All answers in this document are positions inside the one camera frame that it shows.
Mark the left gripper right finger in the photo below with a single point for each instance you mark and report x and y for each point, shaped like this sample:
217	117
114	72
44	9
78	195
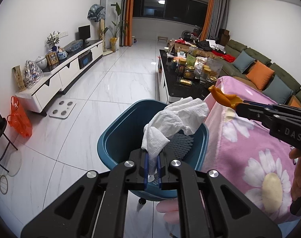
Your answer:
209	205

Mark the black coffee table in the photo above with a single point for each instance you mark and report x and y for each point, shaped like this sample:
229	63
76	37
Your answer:
173	87

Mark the orange grey curtain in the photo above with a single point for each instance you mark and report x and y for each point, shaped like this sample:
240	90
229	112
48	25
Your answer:
126	18
216	18

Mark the covered standing fan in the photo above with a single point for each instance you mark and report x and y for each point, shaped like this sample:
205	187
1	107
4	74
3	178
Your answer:
97	14

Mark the orange plastic bag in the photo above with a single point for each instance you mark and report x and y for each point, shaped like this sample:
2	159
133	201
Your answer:
18	119

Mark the small vase plant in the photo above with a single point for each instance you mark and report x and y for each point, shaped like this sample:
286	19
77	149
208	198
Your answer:
52	40

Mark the orange cushion near window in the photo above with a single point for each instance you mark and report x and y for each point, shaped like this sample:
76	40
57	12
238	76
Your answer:
260	75

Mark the white tissue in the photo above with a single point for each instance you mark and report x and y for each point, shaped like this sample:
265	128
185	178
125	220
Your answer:
184	115

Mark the small black monitor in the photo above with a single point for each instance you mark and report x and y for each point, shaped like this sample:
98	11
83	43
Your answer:
84	33

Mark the teal trash bin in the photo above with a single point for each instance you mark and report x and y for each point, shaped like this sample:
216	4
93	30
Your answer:
125	135

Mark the white bathroom scale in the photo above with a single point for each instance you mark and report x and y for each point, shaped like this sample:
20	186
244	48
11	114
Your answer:
62	108

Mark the orange peel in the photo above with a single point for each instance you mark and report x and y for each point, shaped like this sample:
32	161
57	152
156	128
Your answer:
228	100

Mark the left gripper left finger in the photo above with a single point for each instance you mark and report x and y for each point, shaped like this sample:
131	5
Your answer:
95	205

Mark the tall potted plant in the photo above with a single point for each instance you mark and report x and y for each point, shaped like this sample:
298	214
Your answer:
118	26

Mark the orange cushion near end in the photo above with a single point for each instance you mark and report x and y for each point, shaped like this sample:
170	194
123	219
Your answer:
294	102

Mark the dark window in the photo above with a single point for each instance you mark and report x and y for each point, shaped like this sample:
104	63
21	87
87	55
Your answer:
192	12

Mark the white foam fruit net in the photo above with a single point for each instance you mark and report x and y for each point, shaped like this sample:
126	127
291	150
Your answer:
180	144

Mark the person's right hand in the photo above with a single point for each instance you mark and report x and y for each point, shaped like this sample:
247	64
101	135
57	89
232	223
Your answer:
296	185

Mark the grey-blue cushion near window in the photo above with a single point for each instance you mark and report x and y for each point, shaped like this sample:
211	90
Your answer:
243	61

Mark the right orange grey curtain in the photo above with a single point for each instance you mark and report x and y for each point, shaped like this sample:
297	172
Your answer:
216	18

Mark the pink floral tablecloth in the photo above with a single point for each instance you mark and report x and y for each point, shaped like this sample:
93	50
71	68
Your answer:
250	158

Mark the clothes pile on sofa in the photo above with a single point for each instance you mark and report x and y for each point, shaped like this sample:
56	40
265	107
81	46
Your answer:
203	49

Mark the white standing air conditioner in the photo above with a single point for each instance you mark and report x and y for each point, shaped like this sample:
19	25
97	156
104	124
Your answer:
111	16

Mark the white ceramic jar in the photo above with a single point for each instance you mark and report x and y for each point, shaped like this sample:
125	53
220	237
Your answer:
41	62

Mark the green sectional sofa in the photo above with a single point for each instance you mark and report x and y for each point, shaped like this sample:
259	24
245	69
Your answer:
234	48

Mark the left orange grey curtain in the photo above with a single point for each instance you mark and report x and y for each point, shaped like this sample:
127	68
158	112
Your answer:
126	18

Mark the white TV cabinet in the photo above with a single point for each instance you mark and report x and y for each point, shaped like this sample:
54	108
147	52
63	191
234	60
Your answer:
61	78

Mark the grey-blue cushion middle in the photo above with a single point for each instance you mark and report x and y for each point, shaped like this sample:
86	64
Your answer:
278	91

